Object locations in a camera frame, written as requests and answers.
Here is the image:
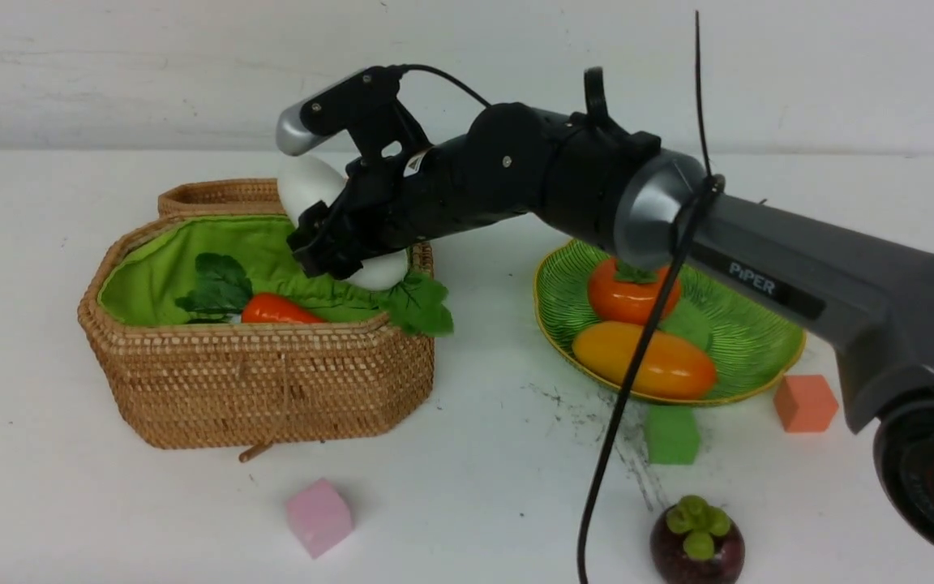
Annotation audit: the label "orange persimmon green leaf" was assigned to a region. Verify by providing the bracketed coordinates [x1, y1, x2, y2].
[587, 256, 668, 325]

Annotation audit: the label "green glass leaf plate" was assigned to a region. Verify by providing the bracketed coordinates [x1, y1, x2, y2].
[533, 239, 807, 407]

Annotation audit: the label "pink foam cube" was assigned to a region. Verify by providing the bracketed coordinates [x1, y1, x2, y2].
[285, 479, 353, 560]

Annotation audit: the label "dark purple mangosteen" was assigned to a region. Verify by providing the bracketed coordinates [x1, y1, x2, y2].
[649, 495, 746, 583]

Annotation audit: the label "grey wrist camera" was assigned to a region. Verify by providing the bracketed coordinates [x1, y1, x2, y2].
[275, 66, 431, 165]

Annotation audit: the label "green foam cube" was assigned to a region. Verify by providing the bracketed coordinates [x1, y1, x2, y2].
[644, 404, 701, 466]

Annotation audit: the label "white radish green leaves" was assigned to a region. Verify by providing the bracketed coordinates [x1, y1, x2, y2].
[276, 155, 455, 337]

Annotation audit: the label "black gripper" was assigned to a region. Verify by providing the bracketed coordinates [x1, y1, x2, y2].
[286, 135, 477, 280]

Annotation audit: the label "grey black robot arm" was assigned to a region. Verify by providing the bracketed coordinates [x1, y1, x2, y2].
[276, 64, 934, 546]

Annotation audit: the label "yellow orange mango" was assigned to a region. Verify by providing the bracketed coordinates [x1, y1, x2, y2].
[572, 321, 718, 400]

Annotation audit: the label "orange carrot green leaves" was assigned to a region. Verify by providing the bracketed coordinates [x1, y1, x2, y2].
[174, 252, 325, 324]

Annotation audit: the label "orange foam cube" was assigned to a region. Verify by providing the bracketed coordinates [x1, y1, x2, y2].
[773, 375, 840, 435]

